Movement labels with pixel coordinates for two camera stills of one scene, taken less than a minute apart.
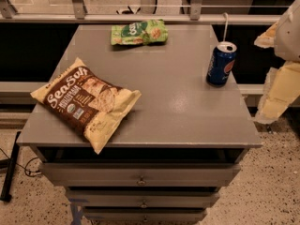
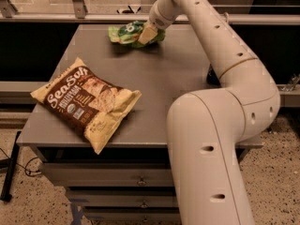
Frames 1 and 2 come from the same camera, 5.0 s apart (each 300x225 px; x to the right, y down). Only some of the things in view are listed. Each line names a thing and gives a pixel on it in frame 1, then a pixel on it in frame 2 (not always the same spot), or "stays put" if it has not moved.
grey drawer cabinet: x=184 y=141 stays put
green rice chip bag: x=140 y=32 stays put
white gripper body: x=289 y=35 to x=157 y=20
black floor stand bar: x=5 y=194 stays put
